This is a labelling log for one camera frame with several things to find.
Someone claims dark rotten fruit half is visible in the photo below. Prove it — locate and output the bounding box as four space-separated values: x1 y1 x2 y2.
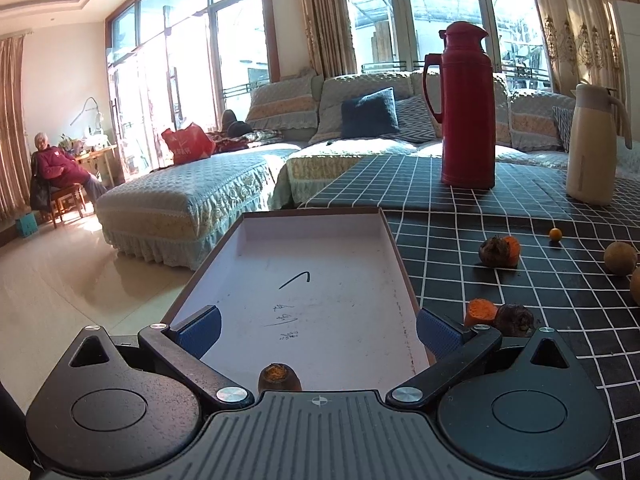
258 363 303 393

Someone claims small orange kumquat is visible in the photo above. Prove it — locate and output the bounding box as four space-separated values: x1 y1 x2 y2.
549 228 563 242

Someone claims orange fruit piece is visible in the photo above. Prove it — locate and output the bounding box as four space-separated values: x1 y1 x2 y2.
464 298 498 326

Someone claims dark and orange fruit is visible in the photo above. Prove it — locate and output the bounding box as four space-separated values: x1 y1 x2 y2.
478 236 521 268

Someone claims brown cardboard tray box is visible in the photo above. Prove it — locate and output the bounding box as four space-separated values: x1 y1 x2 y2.
163 208 428 393

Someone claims black grid tablecloth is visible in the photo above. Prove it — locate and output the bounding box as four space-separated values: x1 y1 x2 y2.
302 155 639 479

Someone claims wooden chair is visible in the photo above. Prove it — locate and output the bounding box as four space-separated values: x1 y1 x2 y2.
50 183 86 228

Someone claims brown round fruit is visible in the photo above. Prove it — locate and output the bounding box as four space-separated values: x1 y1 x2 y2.
603 242 638 275

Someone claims brown fruit at edge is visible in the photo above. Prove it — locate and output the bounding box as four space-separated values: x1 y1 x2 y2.
629 268 640 306

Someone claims teal small box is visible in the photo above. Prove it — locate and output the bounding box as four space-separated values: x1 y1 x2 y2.
15 212 38 238

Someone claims wooden side table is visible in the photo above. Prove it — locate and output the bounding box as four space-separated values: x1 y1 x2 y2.
76 145 124 188

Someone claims red plastic bag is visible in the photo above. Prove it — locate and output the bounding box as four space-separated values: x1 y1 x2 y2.
160 122 216 165

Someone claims seated person in red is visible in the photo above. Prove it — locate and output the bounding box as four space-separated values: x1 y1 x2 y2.
29 132 107 212

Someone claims beige left curtain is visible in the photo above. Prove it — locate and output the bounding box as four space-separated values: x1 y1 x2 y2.
0 35 30 222

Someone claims red thermos flask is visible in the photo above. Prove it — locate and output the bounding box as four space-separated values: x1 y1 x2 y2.
424 21 496 190

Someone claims cream thermos jug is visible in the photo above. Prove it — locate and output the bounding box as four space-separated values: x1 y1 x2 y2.
566 84 632 206

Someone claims dark blue cushion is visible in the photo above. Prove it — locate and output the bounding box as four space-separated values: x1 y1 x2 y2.
341 87 400 139

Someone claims quilted sectional sofa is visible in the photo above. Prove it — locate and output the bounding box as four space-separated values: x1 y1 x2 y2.
94 67 640 272

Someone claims striped back cushion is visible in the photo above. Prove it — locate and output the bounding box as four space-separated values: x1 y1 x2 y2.
245 75 318 130

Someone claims gold embroidered right curtain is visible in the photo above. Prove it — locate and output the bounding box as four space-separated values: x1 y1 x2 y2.
535 0 639 100

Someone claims white air conditioner unit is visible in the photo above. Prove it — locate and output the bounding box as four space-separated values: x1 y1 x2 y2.
614 0 640 141

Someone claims gold middle curtain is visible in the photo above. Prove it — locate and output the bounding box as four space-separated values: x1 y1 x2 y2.
300 0 358 78

